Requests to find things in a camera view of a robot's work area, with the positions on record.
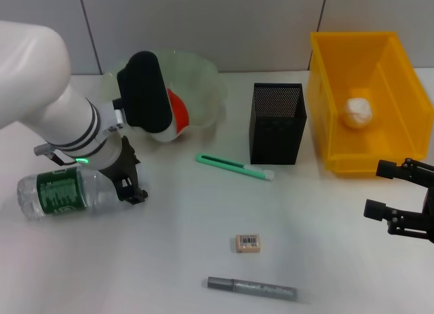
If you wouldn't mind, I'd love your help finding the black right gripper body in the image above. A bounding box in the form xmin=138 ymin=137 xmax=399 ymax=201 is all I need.
xmin=419 ymin=184 xmax=434 ymax=244

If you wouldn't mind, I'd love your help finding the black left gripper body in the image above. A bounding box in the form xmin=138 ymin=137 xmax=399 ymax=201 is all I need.
xmin=99 ymin=135 xmax=141 ymax=193

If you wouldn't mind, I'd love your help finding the water bottle with green label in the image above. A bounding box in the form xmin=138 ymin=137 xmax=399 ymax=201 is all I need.
xmin=16 ymin=166 xmax=136 ymax=222

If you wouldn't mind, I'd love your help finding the white paper ball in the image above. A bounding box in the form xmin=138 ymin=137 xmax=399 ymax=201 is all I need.
xmin=344 ymin=97 xmax=373 ymax=129

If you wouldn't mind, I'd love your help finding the mint green utility knife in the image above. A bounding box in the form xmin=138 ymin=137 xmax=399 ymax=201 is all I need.
xmin=195 ymin=153 xmax=275 ymax=182

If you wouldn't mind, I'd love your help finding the translucent green fruit bowl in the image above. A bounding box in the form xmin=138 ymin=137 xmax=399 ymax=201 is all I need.
xmin=101 ymin=49 xmax=227 ymax=144

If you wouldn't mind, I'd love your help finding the beige eraser with barcode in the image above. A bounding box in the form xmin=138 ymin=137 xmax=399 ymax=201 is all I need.
xmin=235 ymin=234 xmax=262 ymax=254

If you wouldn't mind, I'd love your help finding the grey marker pen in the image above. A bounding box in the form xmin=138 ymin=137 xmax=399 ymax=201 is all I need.
xmin=207 ymin=276 xmax=311 ymax=305

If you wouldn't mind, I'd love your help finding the black mesh pen holder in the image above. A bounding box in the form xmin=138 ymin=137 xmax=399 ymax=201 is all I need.
xmin=249 ymin=82 xmax=308 ymax=165

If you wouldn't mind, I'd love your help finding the yellow plastic storage bin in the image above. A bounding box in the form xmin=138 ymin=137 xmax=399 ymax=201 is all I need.
xmin=310 ymin=31 xmax=434 ymax=178

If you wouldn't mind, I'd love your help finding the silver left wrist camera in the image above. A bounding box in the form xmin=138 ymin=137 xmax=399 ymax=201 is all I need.
xmin=116 ymin=51 xmax=174 ymax=142

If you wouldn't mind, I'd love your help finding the left gripper cable with connector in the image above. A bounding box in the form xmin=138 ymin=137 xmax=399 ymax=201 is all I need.
xmin=33 ymin=143 xmax=79 ymax=168

